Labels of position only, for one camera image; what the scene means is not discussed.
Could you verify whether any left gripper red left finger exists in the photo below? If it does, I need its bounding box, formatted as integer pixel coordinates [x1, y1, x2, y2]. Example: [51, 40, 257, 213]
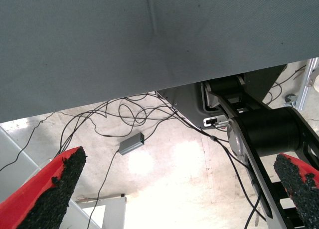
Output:
[0, 146, 88, 229]

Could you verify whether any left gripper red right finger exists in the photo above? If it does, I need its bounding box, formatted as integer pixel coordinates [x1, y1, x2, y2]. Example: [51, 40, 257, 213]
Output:
[273, 153, 319, 229]

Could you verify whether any grey robot base cover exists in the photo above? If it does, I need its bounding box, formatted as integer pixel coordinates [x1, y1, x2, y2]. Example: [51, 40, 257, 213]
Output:
[157, 83, 229, 130]

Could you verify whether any clear thin tube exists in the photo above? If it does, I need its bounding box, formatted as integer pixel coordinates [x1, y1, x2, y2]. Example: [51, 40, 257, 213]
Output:
[37, 157, 54, 170]

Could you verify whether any white table leg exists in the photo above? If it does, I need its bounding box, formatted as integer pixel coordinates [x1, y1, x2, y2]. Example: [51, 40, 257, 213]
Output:
[76, 194, 128, 229]

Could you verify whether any grey caster wheel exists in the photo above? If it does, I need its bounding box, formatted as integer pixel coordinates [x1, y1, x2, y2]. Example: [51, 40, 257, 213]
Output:
[284, 94, 298, 107]

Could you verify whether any grey metal hub box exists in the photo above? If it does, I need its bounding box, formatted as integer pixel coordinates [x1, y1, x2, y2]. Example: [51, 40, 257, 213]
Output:
[118, 132, 146, 156]

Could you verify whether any dark grey table cloth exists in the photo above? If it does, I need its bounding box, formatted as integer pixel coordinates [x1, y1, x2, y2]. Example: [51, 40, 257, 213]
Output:
[0, 0, 319, 123]

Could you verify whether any black floor cable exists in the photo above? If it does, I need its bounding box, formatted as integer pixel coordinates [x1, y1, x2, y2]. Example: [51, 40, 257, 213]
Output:
[86, 150, 121, 229]
[93, 111, 146, 139]
[264, 81, 284, 105]
[157, 90, 267, 222]
[243, 191, 263, 229]
[0, 111, 60, 172]
[118, 103, 180, 127]

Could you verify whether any black robot torso frame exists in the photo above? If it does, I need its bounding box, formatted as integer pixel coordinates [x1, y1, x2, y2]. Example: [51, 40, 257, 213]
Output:
[203, 63, 319, 229]

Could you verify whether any aluminium profile post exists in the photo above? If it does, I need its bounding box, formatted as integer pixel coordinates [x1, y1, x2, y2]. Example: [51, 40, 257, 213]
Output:
[297, 57, 319, 112]

